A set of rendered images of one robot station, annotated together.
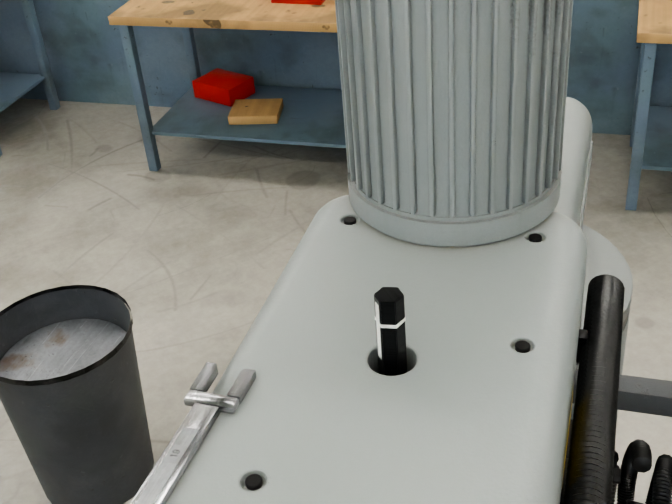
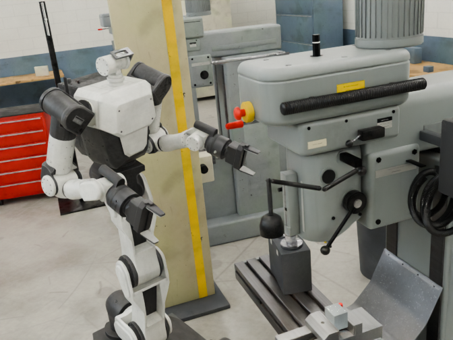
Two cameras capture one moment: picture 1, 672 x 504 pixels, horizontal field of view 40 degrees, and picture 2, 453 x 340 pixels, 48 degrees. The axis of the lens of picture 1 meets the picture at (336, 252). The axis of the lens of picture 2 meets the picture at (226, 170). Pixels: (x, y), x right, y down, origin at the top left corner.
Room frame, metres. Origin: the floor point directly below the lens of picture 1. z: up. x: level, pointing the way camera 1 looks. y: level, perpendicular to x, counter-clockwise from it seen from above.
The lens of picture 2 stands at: (-0.64, -1.05, 2.11)
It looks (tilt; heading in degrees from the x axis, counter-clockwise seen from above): 20 degrees down; 52
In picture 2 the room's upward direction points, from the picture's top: 6 degrees counter-clockwise
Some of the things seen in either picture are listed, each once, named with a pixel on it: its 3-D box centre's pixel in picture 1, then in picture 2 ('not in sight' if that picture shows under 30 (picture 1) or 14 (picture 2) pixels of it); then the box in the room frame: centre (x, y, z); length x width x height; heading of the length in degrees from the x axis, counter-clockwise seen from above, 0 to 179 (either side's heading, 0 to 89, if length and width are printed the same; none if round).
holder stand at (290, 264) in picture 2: not in sight; (288, 258); (0.69, 0.30, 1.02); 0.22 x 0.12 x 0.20; 60
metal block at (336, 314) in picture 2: not in sight; (336, 316); (0.50, -0.11, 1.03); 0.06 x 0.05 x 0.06; 72
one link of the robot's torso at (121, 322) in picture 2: not in sight; (143, 326); (0.23, 0.79, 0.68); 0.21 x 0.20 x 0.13; 89
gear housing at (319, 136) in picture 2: not in sight; (331, 122); (0.56, -0.05, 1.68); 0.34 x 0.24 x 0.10; 161
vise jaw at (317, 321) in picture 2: not in sight; (321, 327); (0.45, -0.09, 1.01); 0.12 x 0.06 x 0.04; 72
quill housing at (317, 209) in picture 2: not in sight; (321, 188); (0.53, -0.04, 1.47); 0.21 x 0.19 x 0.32; 71
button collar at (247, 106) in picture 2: not in sight; (247, 112); (0.31, 0.04, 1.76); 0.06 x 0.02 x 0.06; 71
